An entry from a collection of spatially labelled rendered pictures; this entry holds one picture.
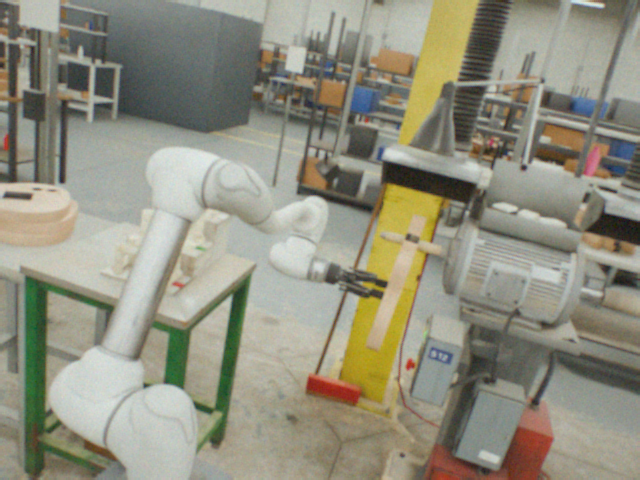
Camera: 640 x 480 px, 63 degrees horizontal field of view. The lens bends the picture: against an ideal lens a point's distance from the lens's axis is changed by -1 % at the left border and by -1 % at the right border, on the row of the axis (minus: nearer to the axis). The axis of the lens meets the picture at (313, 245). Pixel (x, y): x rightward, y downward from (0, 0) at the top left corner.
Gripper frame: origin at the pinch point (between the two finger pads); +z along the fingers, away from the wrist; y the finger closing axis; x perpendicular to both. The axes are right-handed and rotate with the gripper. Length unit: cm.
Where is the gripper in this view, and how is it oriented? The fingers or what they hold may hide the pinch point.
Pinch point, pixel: (384, 290)
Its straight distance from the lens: 178.7
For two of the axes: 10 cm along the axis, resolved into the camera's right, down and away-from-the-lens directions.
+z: 9.4, 2.9, -2.0
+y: -3.1, 4.0, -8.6
